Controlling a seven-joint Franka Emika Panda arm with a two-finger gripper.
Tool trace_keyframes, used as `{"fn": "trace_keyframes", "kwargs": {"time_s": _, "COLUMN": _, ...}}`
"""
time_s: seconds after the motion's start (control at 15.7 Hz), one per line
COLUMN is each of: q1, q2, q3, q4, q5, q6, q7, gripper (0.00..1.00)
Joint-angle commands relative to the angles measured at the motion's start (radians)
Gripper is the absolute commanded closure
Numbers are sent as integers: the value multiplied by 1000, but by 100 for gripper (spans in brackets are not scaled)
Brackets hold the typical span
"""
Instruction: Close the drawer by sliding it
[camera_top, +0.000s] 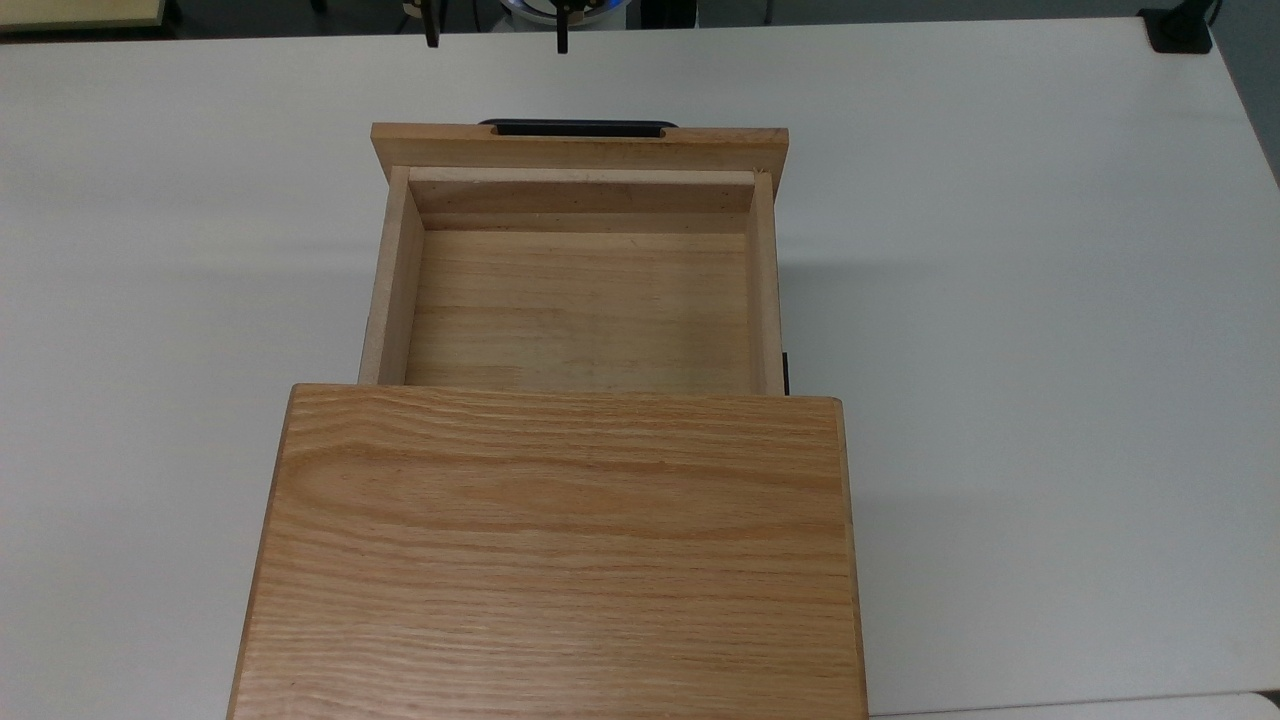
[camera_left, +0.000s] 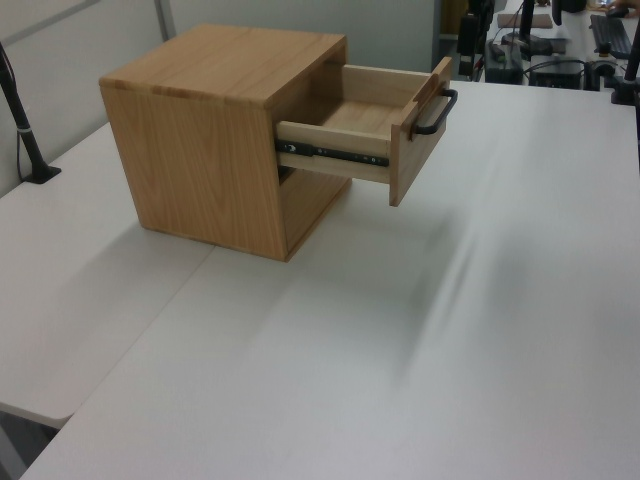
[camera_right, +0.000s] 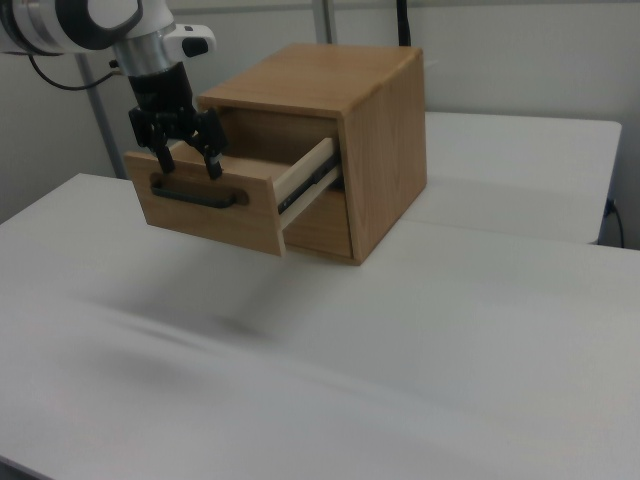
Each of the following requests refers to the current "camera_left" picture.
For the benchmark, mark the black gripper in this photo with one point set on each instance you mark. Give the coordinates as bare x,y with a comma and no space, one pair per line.
468,32

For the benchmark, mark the wooden two-drawer cabinet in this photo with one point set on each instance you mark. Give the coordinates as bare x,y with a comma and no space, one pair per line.
200,150

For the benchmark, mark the black monitor stand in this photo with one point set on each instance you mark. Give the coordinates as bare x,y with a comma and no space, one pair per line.
525,35

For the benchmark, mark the black computer box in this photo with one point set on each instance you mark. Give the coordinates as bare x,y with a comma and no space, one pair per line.
557,75

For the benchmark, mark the black computer keyboard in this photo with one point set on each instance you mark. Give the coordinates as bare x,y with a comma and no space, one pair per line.
611,35

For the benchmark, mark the black clamp mount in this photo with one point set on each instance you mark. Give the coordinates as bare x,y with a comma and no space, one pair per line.
627,85

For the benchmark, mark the grey partition post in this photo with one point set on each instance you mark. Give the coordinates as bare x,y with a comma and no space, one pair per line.
163,20

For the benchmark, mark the black camera stand pole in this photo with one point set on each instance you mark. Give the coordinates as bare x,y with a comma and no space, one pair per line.
22,125

